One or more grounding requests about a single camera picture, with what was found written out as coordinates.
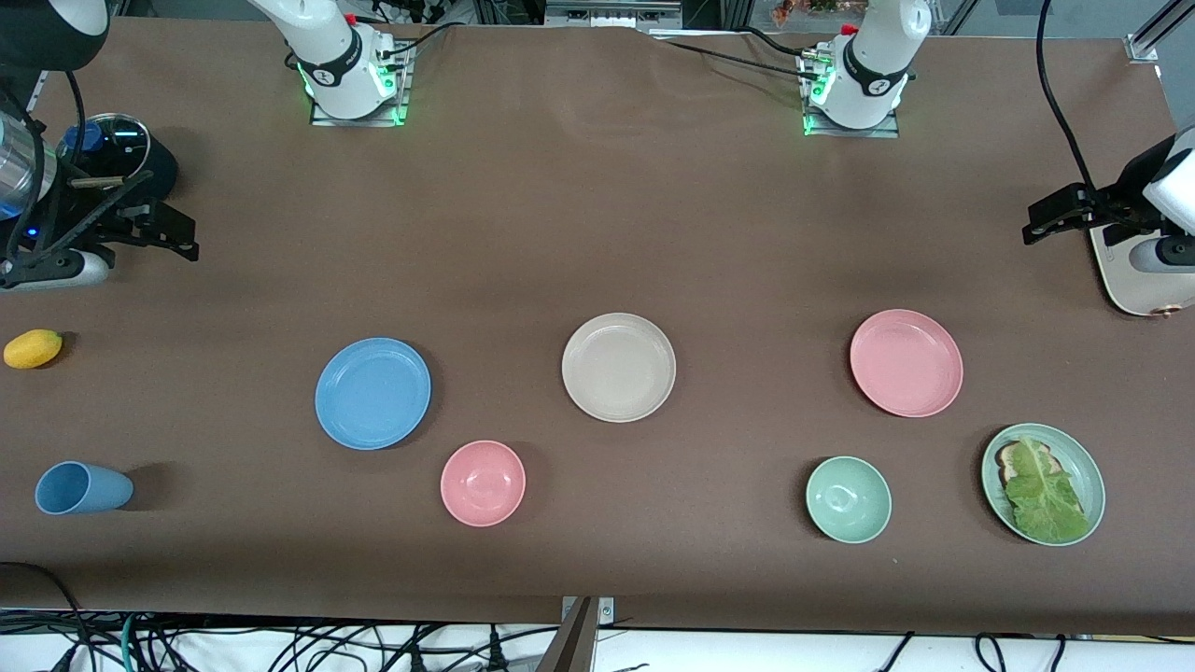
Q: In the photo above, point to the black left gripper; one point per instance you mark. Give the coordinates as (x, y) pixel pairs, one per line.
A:
(1119, 200)

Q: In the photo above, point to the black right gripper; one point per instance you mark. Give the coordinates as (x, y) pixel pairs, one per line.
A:
(140, 171)

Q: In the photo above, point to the pink plate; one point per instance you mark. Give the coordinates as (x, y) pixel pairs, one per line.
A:
(906, 362)

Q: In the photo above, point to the blue plate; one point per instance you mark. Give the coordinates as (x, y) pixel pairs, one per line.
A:
(372, 393)

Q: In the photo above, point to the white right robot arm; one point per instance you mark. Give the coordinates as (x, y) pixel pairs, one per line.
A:
(327, 37)

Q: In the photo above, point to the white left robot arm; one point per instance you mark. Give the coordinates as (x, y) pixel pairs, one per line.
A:
(873, 56)

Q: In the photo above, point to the black pot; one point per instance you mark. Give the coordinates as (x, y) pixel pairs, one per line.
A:
(161, 173)

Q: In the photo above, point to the glass lid blue knob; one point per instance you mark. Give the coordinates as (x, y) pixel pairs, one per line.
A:
(121, 149)

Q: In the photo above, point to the beige toaster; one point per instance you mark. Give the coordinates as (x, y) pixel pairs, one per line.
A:
(1134, 294)

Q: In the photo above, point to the yellow lemon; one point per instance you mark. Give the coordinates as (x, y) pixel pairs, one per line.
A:
(33, 349)

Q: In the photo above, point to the green plate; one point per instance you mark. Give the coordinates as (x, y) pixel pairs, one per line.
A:
(1074, 457)

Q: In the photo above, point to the toasted bread slice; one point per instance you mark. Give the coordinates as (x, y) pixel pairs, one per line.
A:
(1008, 457)

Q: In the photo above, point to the blue cup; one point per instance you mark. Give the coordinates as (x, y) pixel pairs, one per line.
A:
(84, 488)

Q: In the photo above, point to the green lettuce leaf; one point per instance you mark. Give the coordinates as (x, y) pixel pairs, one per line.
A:
(1041, 499)

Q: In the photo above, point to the green bowl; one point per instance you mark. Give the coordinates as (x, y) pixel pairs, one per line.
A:
(848, 499)

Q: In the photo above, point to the pink bowl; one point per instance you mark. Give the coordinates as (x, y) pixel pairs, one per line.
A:
(483, 482)

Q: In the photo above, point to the beige plate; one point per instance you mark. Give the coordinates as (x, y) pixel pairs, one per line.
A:
(618, 367)

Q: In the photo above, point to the grey metal box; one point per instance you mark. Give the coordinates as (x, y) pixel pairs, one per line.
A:
(611, 14)

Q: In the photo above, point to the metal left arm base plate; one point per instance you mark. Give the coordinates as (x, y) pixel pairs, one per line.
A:
(859, 132)

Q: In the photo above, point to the aluminium frame profile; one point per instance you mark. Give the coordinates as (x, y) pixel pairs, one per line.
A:
(1158, 33)

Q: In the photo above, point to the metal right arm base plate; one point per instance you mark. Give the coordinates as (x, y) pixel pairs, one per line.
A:
(359, 121)

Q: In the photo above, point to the dark metal post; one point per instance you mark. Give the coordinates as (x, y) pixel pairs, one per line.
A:
(571, 644)

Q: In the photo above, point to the small metal bracket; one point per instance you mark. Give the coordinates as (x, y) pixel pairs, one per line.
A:
(607, 611)

